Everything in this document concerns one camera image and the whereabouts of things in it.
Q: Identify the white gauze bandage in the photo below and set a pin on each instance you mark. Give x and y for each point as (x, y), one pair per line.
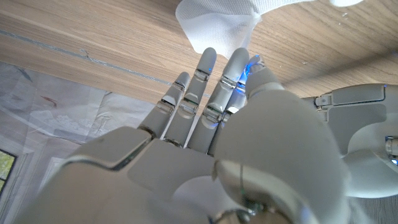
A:
(217, 28)

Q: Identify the white earbuds case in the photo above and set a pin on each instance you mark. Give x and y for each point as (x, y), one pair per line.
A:
(345, 2)

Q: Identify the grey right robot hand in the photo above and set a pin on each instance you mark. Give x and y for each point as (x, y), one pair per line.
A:
(217, 168)

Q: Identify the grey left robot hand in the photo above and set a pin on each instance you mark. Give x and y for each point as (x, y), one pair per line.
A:
(357, 130)

